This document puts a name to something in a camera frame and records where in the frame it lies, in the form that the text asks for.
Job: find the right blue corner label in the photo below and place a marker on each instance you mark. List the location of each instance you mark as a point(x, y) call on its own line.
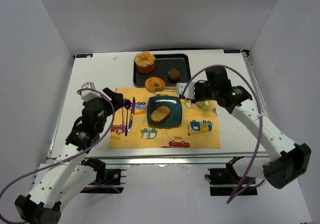
point(232, 51)

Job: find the teal square plate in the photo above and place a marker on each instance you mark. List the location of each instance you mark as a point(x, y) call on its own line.
point(171, 102)

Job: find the large orange swirl bun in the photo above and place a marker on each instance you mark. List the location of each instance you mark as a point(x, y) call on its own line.
point(145, 62)

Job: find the black baking tray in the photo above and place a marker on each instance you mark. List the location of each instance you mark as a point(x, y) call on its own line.
point(163, 64)

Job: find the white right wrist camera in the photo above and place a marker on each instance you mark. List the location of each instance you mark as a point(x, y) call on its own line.
point(185, 90)

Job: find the orange glazed donut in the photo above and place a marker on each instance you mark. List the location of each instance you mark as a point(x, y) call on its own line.
point(154, 84)

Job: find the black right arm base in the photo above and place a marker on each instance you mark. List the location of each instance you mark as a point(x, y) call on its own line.
point(223, 180)

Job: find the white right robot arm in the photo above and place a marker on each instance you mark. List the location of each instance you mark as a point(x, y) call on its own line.
point(286, 159)

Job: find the sliced seeded bread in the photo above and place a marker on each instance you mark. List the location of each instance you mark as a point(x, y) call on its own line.
point(160, 114)

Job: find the left blue corner label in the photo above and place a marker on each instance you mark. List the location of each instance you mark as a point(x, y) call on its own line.
point(84, 55)

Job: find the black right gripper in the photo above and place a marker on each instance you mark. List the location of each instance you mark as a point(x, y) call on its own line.
point(198, 92)

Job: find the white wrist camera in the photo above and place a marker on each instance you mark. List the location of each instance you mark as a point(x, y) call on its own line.
point(88, 94)
point(185, 90)

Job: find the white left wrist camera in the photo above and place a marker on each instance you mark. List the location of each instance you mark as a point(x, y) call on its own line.
point(88, 94)

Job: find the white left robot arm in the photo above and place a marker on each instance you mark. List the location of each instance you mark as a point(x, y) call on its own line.
point(71, 173)

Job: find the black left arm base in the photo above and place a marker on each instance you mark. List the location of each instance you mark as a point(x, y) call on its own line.
point(108, 180)

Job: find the iridescent table knife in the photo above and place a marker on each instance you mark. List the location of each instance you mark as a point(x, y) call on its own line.
point(133, 107)

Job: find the brown chocolate muffin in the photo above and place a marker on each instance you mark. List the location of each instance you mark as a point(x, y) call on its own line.
point(174, 75)

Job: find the blue corner label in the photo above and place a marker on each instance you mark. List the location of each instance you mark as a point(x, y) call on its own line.
point(232, 51)
point(84, 55)

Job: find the purple iridescent spoon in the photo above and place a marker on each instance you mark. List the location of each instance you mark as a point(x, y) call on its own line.
point(127, 106)

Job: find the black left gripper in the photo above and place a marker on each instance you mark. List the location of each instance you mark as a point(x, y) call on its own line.
point(114, 100)

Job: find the pale yellow mug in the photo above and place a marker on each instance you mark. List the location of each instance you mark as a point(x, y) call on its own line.
point(204, 104)

